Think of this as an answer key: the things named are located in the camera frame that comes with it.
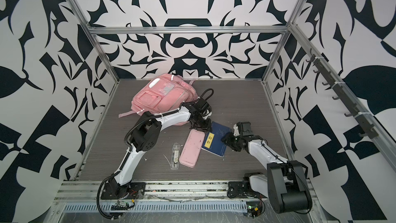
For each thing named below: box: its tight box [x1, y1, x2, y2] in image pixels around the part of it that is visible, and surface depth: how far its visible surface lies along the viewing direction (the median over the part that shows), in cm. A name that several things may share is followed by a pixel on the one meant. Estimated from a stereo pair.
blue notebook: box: [201, 121, 231, 158], surface depth 91 cm
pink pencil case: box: [178, 129, 206, 169], surface depth 87 cm
